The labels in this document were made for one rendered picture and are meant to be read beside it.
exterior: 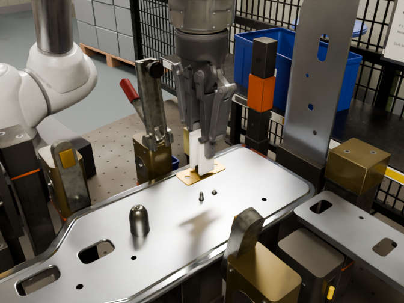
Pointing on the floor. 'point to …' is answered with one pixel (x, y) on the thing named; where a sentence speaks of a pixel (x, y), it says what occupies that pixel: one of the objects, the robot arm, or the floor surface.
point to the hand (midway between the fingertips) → (201, 151)
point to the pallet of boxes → (115, 29)
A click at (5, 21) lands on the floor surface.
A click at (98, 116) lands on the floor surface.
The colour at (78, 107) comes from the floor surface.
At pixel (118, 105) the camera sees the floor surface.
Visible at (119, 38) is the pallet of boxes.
